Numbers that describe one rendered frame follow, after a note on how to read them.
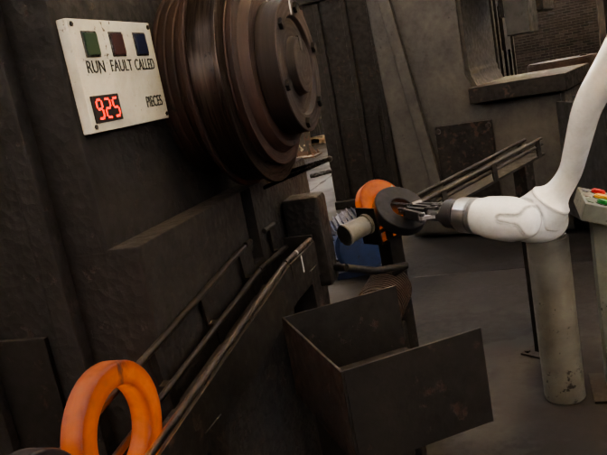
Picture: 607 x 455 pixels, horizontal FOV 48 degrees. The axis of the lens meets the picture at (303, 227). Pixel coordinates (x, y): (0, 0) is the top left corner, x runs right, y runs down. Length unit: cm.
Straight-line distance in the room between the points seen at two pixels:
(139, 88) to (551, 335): 142
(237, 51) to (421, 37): 289
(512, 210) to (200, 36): 79
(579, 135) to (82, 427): 120
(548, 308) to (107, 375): 149
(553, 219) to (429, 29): 254
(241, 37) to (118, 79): 26
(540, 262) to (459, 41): 221
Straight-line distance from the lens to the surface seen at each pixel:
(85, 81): 116
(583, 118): 161
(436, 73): 415
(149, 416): 102
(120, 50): 126
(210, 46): 131
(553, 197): 175
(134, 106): 127
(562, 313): 216
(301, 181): 195
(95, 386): 91
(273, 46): 136
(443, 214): 175
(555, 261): 210
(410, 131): 424
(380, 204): 188
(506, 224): 163
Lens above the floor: 107
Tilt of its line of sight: 12 degrees down
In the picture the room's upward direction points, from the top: 11 degrees counter-clockwise
